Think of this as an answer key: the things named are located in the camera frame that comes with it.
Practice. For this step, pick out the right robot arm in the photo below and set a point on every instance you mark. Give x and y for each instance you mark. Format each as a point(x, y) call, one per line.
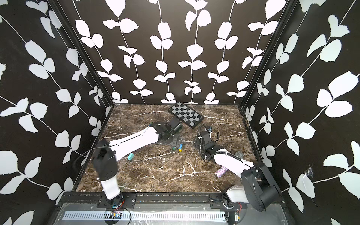
point(258, 187)

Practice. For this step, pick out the white slotted cable duct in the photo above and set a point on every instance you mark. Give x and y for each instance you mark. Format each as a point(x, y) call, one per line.
point(206, 216)

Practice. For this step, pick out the black white checkerboard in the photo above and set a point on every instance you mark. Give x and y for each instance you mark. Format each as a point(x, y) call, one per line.
point(186, 114)

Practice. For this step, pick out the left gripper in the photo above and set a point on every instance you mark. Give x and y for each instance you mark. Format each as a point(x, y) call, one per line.
point(175, 143)

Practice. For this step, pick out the purple glitter microphone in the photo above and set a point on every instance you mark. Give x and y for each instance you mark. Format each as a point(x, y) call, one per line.
point(225, 168)

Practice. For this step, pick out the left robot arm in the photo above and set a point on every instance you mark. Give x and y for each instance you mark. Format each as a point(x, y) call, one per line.
point(107, 154)

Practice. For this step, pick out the teal small brick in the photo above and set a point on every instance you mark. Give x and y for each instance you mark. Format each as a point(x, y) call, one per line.
point(130, 156)

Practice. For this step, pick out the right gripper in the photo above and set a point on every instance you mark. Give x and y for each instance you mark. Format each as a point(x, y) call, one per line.
point(197, 142)

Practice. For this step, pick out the black mounting rail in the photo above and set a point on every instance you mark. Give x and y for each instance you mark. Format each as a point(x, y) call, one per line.
point(133, 199)

